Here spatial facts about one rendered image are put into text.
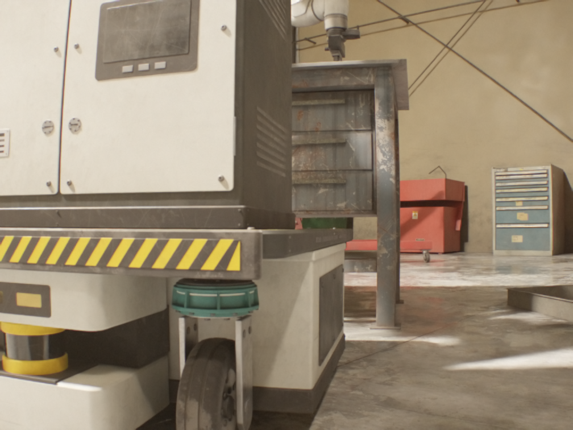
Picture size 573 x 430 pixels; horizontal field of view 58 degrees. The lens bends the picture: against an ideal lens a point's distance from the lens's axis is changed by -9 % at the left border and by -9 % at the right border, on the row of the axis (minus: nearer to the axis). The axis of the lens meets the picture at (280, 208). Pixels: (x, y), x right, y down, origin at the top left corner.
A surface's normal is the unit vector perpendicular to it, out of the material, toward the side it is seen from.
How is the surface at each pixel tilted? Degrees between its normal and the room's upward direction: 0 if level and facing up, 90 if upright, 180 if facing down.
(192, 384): 56
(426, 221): 90
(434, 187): 90
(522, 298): 90
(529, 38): 90
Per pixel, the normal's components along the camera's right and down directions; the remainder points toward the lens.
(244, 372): 0.98, 0.00
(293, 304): -0.21, -0.04
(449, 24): -0.64, -0.03
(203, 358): -0.11, -0.85
